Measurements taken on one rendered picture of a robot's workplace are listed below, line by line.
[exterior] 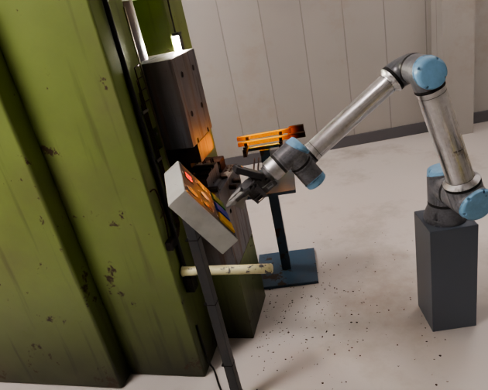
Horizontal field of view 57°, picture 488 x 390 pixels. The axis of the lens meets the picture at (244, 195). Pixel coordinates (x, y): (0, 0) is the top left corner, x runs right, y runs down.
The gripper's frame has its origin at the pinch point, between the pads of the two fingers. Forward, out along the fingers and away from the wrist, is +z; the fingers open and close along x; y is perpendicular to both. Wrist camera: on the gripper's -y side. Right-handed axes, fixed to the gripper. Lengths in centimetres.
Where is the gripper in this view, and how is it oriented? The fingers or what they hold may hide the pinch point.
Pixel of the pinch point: (227, 203)
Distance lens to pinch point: 175.6
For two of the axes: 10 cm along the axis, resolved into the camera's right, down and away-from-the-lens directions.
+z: -7.3, 6.7, 1.1
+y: 6.5, 6.4, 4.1
